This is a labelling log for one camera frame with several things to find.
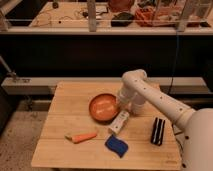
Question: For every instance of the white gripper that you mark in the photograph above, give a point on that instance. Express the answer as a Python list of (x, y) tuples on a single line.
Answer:
[(124, 97)]

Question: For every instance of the orange ceramic bowl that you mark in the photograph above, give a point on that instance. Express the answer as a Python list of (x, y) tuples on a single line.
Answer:
[(103, 107)]

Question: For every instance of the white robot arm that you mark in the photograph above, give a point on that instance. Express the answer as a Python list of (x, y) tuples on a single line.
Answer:
[(197, 125)]

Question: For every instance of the white plastic bottle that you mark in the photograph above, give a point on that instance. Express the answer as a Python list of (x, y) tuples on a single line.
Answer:
[(119, 121)]

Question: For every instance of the black and white eraser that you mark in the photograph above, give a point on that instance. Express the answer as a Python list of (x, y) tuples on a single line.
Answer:
[(157, 132)]

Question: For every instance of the blue sponge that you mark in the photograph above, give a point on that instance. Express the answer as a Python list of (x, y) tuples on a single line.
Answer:
[(116, 145)]

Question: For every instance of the orange toy carrot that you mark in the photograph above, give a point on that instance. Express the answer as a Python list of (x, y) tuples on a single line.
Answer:
[(78, 138)]

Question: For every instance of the wooden table board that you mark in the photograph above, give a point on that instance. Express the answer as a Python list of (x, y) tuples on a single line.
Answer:
[(68, 115)]

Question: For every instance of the black object on bench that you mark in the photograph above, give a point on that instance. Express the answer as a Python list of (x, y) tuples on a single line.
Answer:
[(122, 19)]

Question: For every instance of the orange crate on bench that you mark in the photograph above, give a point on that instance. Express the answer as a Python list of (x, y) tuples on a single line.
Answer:
[(150, 17)]

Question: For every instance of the metal clamp at left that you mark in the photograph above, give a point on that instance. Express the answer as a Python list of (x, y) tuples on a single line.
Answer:
[(12, 74)]

